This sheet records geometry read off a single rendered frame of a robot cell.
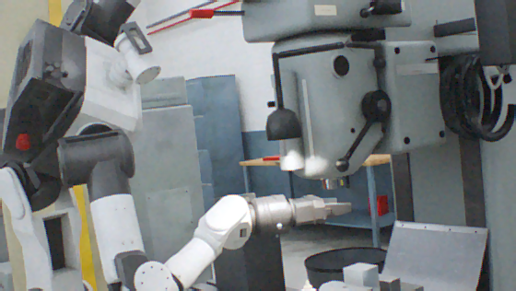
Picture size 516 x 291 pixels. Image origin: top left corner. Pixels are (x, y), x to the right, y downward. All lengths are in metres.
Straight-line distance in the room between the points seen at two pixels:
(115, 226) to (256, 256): 0.60
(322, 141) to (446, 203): 0.50
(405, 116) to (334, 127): 0.20
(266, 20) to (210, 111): 7.31
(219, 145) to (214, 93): 0.71
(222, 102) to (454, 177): 7.25
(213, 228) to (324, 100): 0.36
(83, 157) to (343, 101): 0.55
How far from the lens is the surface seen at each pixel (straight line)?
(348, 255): 3.79
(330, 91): 1.37
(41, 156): 1.54
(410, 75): 1.51
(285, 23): 1.37
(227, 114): 8.85
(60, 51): 1.48
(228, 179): 8.84
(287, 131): 1.27
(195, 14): 1.41
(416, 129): 1.51
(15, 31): 2.96
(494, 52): 1.41
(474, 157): 1.67
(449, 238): 1.74
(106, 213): 1.30
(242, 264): 1.79
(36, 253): 1.74
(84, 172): 1.33
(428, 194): 1.79
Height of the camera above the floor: 1.48
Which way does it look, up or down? 3 degrees down
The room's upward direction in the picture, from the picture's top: 7 degrees counter-clockwise
